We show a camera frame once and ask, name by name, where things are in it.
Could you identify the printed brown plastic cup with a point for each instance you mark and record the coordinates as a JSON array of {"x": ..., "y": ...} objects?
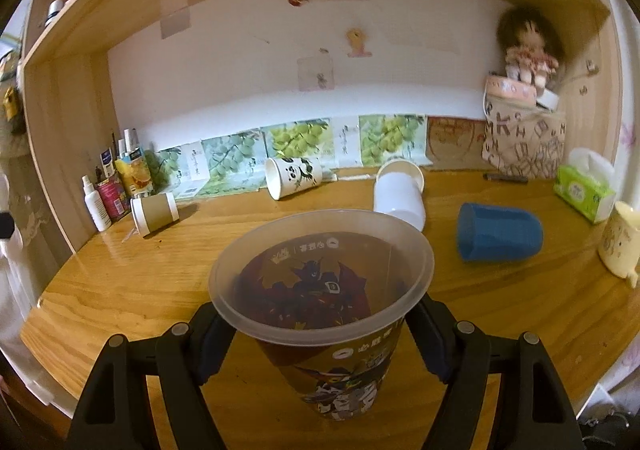
[{"x": 325, "y": 295}]

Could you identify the red can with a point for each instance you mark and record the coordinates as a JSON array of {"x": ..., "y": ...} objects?
[{"x": 114, "y": 198}]

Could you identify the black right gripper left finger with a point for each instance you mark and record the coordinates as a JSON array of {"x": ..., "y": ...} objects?
[{"x": 114, "y": 409}]

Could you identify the letter print fabric bag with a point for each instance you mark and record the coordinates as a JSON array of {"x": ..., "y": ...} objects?
[{"x": 522, "y": 140}]

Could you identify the brown sleeve paper cup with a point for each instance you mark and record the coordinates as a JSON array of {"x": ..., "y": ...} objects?
[{"x": 152, "y": 213}]

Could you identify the white squeeze bottle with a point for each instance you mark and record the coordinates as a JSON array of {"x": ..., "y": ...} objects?
[{"x": 95, "y": 206}]

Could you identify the pink round box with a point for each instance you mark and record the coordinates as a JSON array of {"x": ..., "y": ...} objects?
[{"x": 512, "y": 90}]

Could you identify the white ribbed paper cup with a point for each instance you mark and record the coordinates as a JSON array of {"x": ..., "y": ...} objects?
[{"x": 401, "y": 165}]

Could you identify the white pen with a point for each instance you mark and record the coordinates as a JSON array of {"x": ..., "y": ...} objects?
[{"x": 335, "y": 177}]

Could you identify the white plastic cup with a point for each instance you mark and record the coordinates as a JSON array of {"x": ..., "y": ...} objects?
[{"x": 398, "y": 195}]

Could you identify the blue plastic cup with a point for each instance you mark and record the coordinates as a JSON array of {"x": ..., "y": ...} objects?
[{"x": 497, "y": 233}]

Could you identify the yellow juice carton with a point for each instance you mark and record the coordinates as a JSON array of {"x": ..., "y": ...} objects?
[{"x": 135, "y": 174}]

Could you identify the black pen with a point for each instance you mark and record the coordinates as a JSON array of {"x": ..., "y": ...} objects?
[{"x": 502, "y": 177}]

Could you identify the green tissue pack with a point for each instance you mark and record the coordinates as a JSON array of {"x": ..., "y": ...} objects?
[{"x": 586, "y": 183}]

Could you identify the brown haired doll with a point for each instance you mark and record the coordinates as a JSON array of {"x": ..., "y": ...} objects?
[{"x": 532, "y": 50}]

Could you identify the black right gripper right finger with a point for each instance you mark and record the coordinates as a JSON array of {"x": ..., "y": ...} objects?
[{"x": 533, "y": 410}]

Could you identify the yellow ceramic mug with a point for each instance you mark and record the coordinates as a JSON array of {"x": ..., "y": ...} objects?
[{"x": 619, "y": 247}]

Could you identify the panda print paper cup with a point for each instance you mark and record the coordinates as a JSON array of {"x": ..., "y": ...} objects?
[{"x": 290, "y": 175}]

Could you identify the wooden shelf unit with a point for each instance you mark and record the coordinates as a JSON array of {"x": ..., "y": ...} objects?
[{"x": 182, "y": 70}]

